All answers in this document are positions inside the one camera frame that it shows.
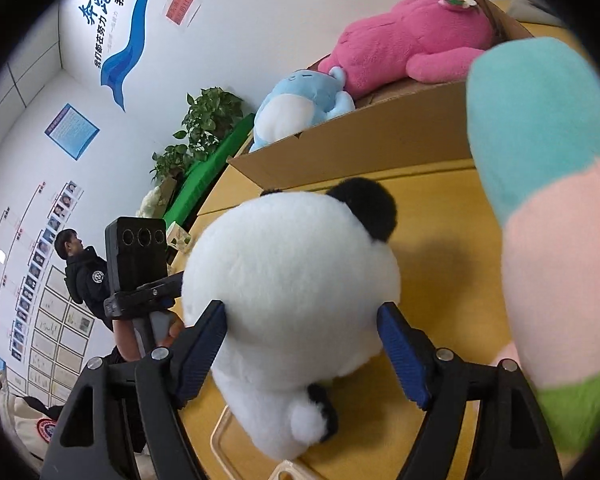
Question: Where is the red wall notice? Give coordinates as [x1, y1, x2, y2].
[165, 0, 202, 29]

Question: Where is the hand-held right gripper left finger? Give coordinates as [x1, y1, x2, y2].
[40, 300, 228, 480]

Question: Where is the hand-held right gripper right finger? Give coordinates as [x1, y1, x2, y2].
[376, 301, 563, 480]

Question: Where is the white jacket with badge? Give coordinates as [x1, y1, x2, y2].
[10, 395, 63, 456]

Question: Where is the blue framed wall poster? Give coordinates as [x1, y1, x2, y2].
[44, 103, 101, 161]

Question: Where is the wall photo chart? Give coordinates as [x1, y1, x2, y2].
[0, 180, 98, 406]

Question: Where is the panda plush toy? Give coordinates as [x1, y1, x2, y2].
[180, 177, 401, 461]

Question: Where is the pink and teal pig plush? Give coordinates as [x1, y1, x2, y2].
[465, 37, 600, 453]

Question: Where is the blue wave wall decal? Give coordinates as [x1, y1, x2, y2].
[77, 0, 173, 113]

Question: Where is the white leaf-print cup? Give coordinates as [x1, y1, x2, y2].
[167, 225, 191, 253]

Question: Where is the light blue plush toy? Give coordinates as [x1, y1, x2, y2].
[248, 66, 356, 154]

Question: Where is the person's left hand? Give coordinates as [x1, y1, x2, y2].
[112, 310, 186, 363]

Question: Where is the green potted plant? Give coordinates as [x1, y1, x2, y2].
[150, 87, 245, 186]

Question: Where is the brown cardboard box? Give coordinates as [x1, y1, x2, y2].
[226, 0, 536, 196]

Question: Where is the large pink plush toy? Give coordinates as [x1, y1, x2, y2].
[317, 0, 496, 101]

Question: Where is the wooden desktop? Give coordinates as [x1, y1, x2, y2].
[145, 0, 600, 480]

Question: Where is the white fluffy object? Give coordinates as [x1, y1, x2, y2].
[139, 186, 168, 218]

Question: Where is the green mat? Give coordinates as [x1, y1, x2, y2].
[162, 112, 256, 233]

